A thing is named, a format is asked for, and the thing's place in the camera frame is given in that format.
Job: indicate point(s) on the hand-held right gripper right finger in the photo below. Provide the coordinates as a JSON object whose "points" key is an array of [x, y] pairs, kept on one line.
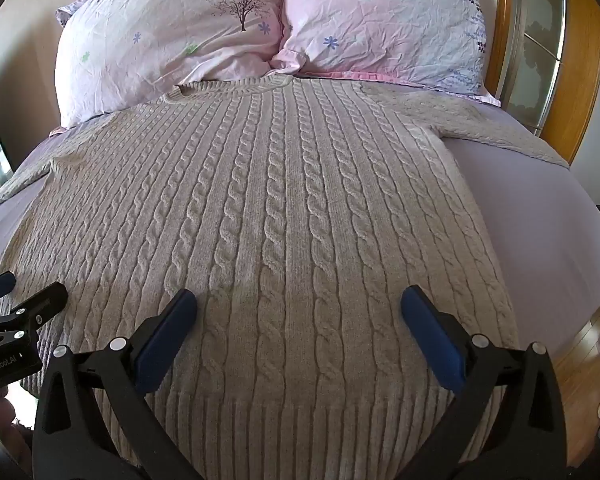
{"points": [[432, 335]]}

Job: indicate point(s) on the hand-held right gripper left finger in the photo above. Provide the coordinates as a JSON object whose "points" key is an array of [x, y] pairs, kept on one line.
{"points": [[166, 332]]}

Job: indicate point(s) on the person's left hand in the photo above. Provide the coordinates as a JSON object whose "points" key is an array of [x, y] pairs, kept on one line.
{"points": [[5, 417]]}

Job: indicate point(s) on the lilac bed sheet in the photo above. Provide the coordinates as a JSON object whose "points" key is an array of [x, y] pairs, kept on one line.
{"points": [[530, 220]]}

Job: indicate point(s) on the pink pillow with tree print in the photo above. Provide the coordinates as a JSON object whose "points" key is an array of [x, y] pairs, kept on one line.
{"points": [[170, 35]]}

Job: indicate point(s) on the wooden headboard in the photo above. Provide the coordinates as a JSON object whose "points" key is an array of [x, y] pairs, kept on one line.
{"points": [[503, 25]]}

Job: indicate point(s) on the pink pillow with flower print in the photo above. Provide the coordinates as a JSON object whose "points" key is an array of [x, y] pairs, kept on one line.
{"points": [[385, 20]]}

